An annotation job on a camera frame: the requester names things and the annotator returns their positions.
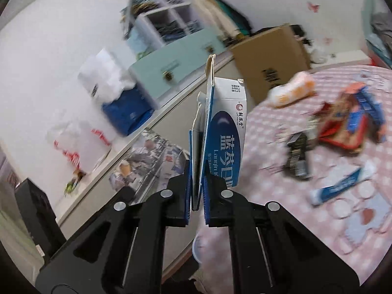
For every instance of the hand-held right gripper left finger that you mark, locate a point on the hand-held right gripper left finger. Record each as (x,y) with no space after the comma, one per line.
(187,208)

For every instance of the clear bag with red print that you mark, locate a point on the clear bag with red print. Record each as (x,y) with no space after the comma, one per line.
(82,147)

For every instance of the blue and white tube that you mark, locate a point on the blue and white tube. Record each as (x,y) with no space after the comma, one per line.
(340,185)

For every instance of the white cabinet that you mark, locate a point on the white cabinet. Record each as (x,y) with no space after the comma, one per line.
(174,119)

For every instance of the crumpled small white bag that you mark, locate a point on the crumpled small white bag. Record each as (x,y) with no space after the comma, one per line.
(318,54)

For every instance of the blue bag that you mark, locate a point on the blue bag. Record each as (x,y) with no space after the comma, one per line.
(128,113)

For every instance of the pink butterfly wall sticker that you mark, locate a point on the pink butterfly wall sticker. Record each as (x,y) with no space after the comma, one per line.
(314,6)

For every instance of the beige and teal fabric bag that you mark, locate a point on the beige and teal fabric bag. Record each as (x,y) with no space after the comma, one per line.
(214,12)

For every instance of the large white plastic bag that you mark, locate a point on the large white plastic bag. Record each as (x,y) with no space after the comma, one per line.
(104,73)

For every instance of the grey cloth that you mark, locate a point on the grey cloth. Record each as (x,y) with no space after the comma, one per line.
(381,24)

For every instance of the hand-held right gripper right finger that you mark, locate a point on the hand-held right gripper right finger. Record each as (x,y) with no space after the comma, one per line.
(207,205)

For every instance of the orange and white snack packet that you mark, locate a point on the orange and white snack packet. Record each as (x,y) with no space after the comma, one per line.
(291,90)

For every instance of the brown cardboard box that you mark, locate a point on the brown cardboard box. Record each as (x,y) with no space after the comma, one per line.
(269,58)

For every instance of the pink checked blanket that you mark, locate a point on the pink checked blanket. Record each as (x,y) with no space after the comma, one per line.
(275,205)

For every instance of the red snack packet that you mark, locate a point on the red snack packet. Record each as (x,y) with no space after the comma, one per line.
(337,128)

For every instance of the metal rod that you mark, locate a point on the metal rod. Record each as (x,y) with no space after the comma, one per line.
(131,6)

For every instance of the blue and white carton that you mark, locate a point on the blue and white carton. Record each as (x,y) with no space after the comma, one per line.
(226,128)

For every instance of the small green and yellow toy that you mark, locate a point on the small green and yellow toy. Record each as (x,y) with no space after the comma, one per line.
(73,183)

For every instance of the white shelf unit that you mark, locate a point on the white shelf unit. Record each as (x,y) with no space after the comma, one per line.
(171,9)

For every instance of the light blue drawer cabinet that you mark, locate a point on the light blue drawer cabinet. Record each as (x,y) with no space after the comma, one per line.
(183,58)

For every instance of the small black box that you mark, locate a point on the small black box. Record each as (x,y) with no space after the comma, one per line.
(297,156)

